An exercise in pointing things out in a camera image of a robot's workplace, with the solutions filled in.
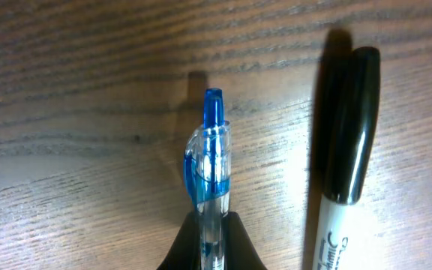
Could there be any blue ballpoint pen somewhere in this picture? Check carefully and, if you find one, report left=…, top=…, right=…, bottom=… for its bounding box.
left=184, top=88, right=232, bottom=270

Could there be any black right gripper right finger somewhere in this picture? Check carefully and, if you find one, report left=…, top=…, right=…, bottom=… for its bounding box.
left=223, top=211, right=267, bottom=270

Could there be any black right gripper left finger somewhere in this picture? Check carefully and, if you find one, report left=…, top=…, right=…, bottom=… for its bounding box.
left=157, top=211, right=200, bottom=270

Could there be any black white marker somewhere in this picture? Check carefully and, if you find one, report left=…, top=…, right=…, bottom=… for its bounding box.
left=312, top=46, right=380, bottom=269

